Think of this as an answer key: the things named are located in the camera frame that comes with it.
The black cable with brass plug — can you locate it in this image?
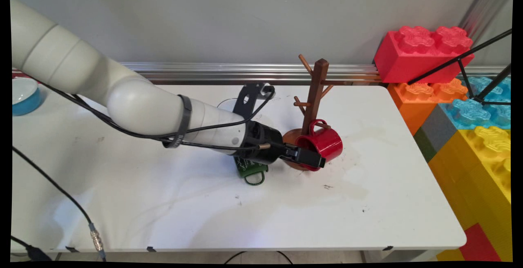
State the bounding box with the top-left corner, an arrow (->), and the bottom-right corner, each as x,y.
72,92 -> 271,151

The horizontal aluminium rail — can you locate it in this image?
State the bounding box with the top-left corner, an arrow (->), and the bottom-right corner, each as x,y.
118,62 -> 511,85

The black cable with silver connector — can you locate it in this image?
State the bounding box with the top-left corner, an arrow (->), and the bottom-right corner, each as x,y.
12,147 -> 107,260

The giant red toy brick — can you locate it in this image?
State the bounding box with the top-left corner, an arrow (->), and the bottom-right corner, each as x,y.
374,26 -> 475,85

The black tripod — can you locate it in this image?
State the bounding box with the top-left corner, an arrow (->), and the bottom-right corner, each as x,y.
407,29 -> 512,107

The green enamel mug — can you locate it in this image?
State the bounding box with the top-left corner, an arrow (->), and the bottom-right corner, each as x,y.
233,156 -> 269,186

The blue bowl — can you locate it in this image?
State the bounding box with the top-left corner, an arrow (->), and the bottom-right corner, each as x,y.
12,77 -> 42,116

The giant dark green toy brick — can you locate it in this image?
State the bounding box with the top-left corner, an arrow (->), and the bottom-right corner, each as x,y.
413,127 -> 437,163

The thin black camera cable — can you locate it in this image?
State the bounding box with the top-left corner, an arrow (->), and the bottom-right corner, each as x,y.
39,81 -> 276,140

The red speckled mug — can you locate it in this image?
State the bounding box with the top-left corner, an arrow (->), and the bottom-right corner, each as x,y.
294,119 -> 344,172

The white enamel mug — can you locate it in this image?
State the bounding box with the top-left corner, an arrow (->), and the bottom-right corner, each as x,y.
217,98 -> 273,130

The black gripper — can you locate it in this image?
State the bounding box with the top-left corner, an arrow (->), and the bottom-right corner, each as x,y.
239,120 -> 326,169

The giant yellow toy brick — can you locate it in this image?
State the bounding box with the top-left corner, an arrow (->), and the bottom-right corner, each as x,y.
428,126 -> 512,262

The giant grey toy brick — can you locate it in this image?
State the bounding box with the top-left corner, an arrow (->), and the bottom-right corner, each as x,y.
420,104 -> 458,153

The slanted aluminium profile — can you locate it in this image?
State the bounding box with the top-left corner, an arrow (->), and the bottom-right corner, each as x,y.
458,0 -> 513,36

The red brick in yellow stack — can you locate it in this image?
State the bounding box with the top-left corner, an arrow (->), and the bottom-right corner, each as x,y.
458,223 -> 501,262

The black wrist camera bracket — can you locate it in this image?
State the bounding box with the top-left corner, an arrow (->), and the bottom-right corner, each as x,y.
234,82 -> 275,121

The brown wooden mug tree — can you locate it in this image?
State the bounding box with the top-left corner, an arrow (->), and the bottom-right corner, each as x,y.
281,54 -> 348,171

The giant blue toy brick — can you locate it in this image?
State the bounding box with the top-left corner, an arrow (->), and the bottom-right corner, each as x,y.
439,76 -> 511,131

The thick black cable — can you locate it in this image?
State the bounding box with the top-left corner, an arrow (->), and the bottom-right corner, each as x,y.
11,235 -> 52,261

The giant orange toy brick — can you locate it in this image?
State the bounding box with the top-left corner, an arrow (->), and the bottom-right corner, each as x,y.
387,79 -> 468,136

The black cable under table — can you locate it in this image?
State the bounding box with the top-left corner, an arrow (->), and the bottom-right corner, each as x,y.
224,250 -> 293,264

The black velcro strap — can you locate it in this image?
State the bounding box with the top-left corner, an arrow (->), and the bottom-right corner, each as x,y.
163,94 -> 193,149

